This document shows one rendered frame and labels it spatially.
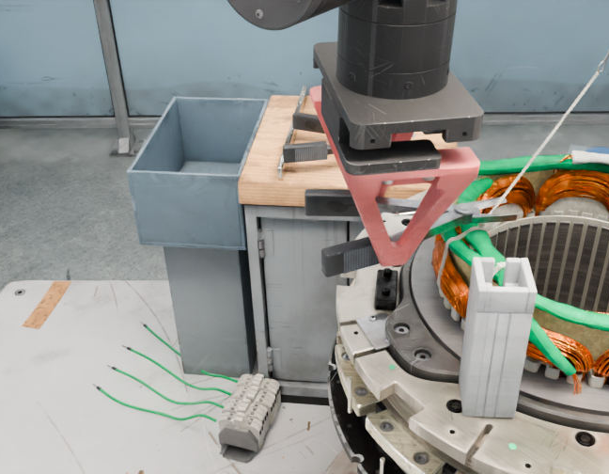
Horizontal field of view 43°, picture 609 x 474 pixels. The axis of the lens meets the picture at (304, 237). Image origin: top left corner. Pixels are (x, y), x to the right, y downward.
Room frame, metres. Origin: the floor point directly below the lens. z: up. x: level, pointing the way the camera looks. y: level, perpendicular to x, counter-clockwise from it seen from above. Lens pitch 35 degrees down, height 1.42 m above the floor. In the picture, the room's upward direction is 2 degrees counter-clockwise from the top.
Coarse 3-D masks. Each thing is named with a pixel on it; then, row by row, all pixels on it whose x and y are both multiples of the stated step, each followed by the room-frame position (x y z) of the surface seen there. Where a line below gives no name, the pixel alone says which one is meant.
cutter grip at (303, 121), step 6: (294, 114) 0.68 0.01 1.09; (300, 114) 0.68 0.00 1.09; (306, 114) 0.68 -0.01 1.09; (294, 120) 0.68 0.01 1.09; (300, 120) 0.68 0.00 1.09; (306, 120) 0.67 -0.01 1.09; (312, 120) 0.67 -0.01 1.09; (318, 120) 0.67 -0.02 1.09; (294, 126) 0.68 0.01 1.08; (300, 126) 0.68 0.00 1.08; (306, 126) 0.67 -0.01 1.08; (312, 126) 0.67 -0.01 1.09; (318, 126) 0.67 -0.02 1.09; (318, 132) 0.67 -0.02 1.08
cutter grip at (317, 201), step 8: (304, 192) 0.40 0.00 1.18; (312, 192) 0.40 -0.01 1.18; (320, 192) 0.40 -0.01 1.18; (328, 192) 0.40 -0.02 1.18; (336, 192) 0.40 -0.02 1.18; (344, 192) 0.40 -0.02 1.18; (304, 200) 0.40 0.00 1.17; (312, 200) 0.40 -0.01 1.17; (320, 200) 0.39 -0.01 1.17; (328, 200) 0.39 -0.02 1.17; (336, 200) 0.39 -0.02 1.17; (344, 200) 0.39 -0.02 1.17; (352, 200) 0.39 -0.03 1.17; (304, 208) 0.40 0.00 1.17; (312, 208) 0.40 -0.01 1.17; (320, 208) 0.40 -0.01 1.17; (328, 208) 0.39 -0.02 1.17; (336, 208) 0.39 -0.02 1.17; (344, 208) 0.39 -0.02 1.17; (352, 208) 0.39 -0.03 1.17; (360, 216) 0.39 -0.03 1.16
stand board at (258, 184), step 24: (288, 96) 0.79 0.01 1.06; (264, 120) 0.73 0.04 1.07; (288, 120) 0.73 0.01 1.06; (264, 144) 0.68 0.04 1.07; (456, 144) 0.66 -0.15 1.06; (264, 168) 0.63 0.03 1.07; (288, 168) 0.63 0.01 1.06; (312, 168) 0.62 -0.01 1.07; (336, 168) 0.62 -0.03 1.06; (240, 192) 0.61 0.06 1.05; (264, 192) 0.60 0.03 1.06; (288, 192) 0.60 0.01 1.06; (408, 192) 0.58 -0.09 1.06
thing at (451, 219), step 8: (440, 216) 0.37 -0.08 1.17; (448, 216) 0.37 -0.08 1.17; (456, 216) 0.37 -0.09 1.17; (440, 224) 0.37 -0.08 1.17; (448, 224) 0.37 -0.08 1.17; (456, 224) 0.37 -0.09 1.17; (400, 232) 0.36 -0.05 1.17; (432, 232) 0.36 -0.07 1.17; (440, 232) 0.37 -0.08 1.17; (392, 240) 0.35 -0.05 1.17
